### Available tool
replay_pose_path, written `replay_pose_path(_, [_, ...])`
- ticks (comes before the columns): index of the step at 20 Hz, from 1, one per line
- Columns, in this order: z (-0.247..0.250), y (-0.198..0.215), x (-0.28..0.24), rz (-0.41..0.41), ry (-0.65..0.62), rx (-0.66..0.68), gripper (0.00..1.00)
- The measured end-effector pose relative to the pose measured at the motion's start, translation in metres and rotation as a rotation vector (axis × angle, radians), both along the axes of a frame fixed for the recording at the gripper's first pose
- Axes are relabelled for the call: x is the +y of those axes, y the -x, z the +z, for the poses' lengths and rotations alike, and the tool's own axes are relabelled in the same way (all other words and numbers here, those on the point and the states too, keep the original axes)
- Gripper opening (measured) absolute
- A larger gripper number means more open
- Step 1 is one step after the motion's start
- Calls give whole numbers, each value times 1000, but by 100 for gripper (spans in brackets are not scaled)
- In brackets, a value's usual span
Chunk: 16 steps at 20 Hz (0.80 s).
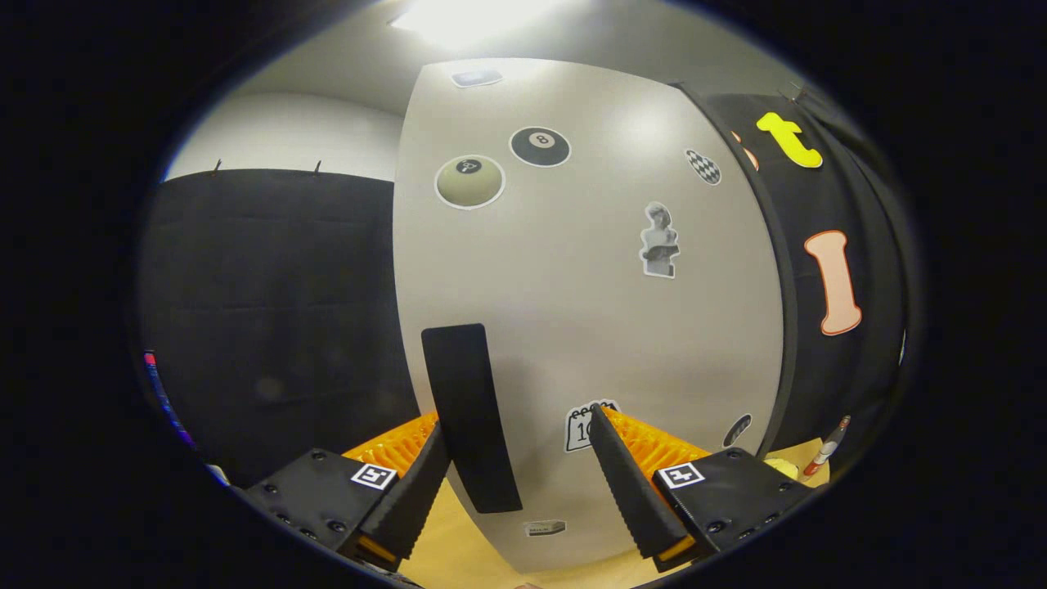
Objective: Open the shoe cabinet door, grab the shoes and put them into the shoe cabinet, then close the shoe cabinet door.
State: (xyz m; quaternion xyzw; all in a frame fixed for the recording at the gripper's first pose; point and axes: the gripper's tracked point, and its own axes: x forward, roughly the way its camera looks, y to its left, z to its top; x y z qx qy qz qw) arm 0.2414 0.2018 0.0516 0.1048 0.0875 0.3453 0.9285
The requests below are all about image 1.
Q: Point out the large ceiling light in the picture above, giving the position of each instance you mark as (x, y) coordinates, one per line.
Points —
(474, 18)

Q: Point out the small bottle with red label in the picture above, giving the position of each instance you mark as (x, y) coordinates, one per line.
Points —
(822, 454)

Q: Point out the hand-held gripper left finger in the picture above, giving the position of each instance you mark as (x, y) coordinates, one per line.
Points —
(413, 507)

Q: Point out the black backdrop cloth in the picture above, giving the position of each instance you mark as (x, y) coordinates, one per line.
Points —
(270, 327)

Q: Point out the yellow plush toy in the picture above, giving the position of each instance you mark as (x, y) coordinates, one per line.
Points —
(784, 468)

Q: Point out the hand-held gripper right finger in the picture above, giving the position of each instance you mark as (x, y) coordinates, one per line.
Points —
(630, 491)

